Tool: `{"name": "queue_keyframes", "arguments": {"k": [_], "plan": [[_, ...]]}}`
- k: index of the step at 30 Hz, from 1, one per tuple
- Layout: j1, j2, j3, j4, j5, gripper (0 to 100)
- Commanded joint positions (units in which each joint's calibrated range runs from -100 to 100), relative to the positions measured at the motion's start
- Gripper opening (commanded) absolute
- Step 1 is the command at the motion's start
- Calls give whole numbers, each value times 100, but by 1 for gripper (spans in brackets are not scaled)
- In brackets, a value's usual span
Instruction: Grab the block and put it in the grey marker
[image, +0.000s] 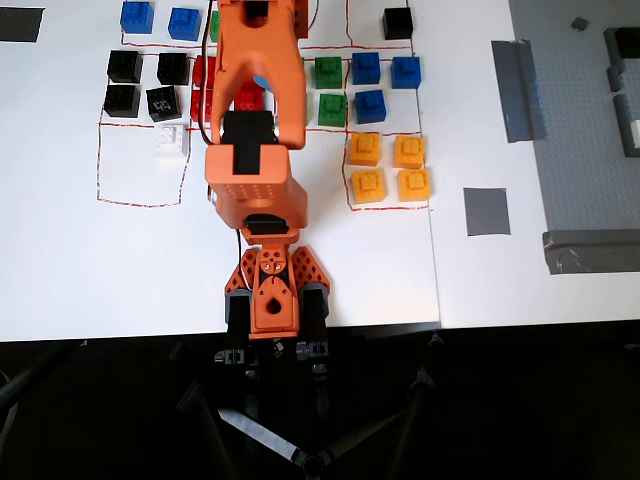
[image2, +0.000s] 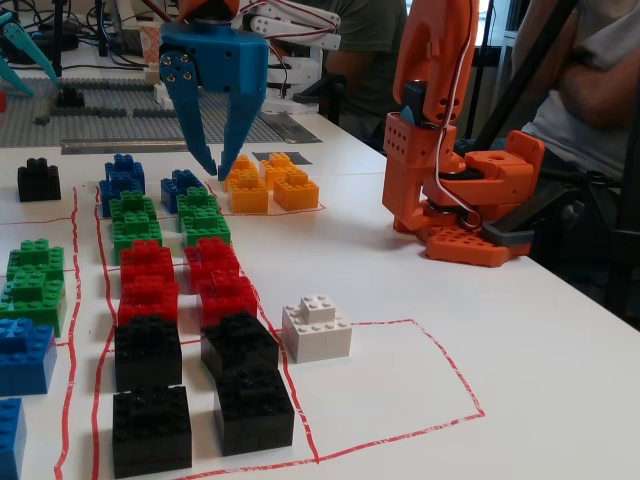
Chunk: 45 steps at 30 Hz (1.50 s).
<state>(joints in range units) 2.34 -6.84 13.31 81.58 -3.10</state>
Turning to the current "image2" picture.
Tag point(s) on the grey duct tape strip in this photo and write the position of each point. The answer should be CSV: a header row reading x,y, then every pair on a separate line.
x,y
125,146
292,129

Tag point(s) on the black stand pole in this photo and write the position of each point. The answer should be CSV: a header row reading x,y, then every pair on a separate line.
x,y
102,25
57,37

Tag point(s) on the white-shirt person's forearm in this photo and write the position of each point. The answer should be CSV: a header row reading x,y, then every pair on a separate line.
x,y
597,95

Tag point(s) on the blue Lego block stack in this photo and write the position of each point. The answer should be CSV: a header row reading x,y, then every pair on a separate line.
x,y
112,192
124,167
10,440
25,360
177,187

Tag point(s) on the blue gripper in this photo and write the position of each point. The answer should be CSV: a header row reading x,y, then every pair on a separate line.
x,y
227,62

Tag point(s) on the green Lego block stack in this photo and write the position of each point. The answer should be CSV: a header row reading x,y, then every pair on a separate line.
x,y
197,202
35,260
137,232
32,302
205,227
131,205

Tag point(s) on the person in white shirt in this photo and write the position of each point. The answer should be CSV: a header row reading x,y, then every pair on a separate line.
x,y
600,25

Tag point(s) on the person in green shirt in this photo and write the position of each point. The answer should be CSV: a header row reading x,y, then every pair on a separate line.
x,y
370,30

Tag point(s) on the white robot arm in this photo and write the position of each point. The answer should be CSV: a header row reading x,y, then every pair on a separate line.
x,y
300,30

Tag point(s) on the green-shirt person's forearm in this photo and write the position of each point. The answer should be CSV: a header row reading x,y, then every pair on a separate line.
x,y
357,75

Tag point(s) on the white Lego block stack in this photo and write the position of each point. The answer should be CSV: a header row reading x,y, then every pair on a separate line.
x,y
315,330

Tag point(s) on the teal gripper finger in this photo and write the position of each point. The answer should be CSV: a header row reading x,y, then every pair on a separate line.
x,y
12,75
27,47

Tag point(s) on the short grey Lego wall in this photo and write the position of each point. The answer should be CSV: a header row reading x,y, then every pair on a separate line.
x,y
111,113

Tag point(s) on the black table clamp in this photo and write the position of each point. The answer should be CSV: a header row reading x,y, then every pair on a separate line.
x,y
502,234

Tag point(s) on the black chair back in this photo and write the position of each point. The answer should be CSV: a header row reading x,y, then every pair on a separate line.
x,y
330,97

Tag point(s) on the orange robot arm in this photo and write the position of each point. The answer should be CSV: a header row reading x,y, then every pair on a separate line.
x,y
435,50

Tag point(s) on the small red object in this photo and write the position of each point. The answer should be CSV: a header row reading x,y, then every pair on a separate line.
x,y
2,102

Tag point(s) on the red Lego block stack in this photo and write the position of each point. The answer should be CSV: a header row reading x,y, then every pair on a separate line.
x,y
146,262
210,260
227,297
148,302

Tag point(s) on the grey tape marker patch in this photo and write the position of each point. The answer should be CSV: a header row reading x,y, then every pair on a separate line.
x,y
296,157

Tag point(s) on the small white block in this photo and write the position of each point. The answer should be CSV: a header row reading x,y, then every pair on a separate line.
x,y
151,77

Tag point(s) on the grey Lego baseplate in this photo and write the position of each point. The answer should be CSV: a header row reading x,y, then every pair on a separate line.
x,y
125,127

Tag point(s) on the black Lego brick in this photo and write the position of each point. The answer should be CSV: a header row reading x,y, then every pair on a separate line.
x,y
70,96

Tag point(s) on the long grey Lego wall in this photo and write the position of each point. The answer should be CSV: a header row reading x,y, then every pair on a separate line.
x,y
152,113

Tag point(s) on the small grey Lego brick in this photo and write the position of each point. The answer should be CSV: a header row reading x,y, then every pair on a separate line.
x,y
42,120

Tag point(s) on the patterned paper cup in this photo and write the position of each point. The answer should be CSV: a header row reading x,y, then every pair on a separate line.
x,y
149,42

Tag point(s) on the white Lego brick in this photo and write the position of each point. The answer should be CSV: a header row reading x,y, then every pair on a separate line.
x,y
165,96

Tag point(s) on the black Lego block stack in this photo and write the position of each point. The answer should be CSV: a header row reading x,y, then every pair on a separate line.
x,y
39,182
239,342
147,355
150,435
254,412

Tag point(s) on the orange Lego block stack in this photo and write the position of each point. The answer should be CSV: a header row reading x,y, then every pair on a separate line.
x,y
280,167
241,167
296,192
248,195

